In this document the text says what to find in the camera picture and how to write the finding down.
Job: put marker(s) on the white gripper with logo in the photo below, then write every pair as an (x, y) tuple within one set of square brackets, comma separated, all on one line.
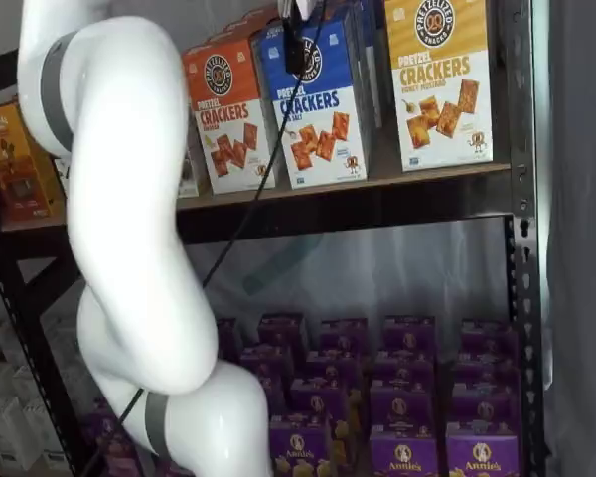
[(302, 6)]

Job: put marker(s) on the blue white pretzel crackers box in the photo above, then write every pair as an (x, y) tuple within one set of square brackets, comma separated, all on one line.
[(323, 139)]

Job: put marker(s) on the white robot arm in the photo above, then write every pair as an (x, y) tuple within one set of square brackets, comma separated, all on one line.
[(129, 248)]

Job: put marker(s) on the orange white pretzel crackers box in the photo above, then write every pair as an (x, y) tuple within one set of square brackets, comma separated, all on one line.
[(228, 124)]

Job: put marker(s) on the yellow white pretzel crackers box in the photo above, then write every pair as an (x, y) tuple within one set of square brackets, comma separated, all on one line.
[(442, 99)]

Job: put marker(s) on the wooden shelf board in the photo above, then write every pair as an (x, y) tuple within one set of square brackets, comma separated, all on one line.
[(377, 186)]

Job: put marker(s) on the purple Annie's snack box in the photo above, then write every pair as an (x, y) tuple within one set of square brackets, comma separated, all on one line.
[(404, 370), (116, 452), (402, 405), (482, 457), (268, 360), (277, 397), (402, 454), (333, 367), (345, 335), (283, 330), (227, 340), (489, 338), (298, 452), (408, 335), (487, 372), (484, 410), (318, 402)]

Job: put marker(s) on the orange brown snack box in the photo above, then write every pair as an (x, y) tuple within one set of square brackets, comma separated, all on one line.
[(20, 164)]

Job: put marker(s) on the white carton box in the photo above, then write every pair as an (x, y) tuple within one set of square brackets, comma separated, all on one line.
[(5, 432), (44, 429)]

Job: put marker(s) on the translucent plastic sheet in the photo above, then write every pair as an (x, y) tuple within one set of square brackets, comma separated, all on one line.
[(377, 268)]

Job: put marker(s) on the metal shelf rack frame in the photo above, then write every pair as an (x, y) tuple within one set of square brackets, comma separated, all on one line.
[(521, 199)]

